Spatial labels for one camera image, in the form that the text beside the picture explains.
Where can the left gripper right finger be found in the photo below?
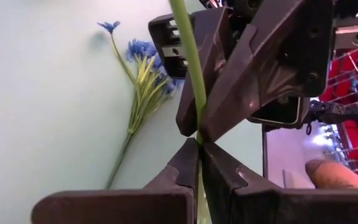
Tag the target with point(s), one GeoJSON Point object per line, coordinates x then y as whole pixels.
{"type": "Point", "coordinates": [259, 205]}

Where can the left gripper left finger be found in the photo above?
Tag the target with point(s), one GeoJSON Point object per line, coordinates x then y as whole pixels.
{"type": "Point", "coordinates": [135, 205]}

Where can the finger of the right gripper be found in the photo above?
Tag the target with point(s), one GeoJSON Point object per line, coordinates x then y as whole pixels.
{"type": "Point", "coordinates": [217, 46]}
{"type": "Point", "coordinates": [284, 56]}

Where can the yellow tulip bare stem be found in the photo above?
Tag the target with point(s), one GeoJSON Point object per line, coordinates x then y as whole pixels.
{"type": "Point", "coordinates": [191, 62]}

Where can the blue flower bunch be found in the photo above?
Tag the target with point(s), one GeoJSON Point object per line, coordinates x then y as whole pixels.
{"type": "Point", "coordinates": [145, 84]}

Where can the background black robot arm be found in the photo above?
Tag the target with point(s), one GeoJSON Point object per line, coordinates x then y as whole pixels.
{"type": "Point", "coordinates": [337, 113]}

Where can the red shelf rack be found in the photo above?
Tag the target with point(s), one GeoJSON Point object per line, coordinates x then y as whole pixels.
{"type": "Point", "coordinates": [343, 84]}

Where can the tan rounded object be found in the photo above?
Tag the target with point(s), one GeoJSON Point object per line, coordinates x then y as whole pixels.
{"type": "Point", "coordinates": [331, 175]}

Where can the black table frame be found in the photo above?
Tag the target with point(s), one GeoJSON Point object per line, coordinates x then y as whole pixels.
{"type": "Point", "coordinates": [264, 149]}

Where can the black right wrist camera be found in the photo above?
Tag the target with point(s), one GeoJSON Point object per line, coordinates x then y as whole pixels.
{"type": "Point", "coordinates": [275, 113]}

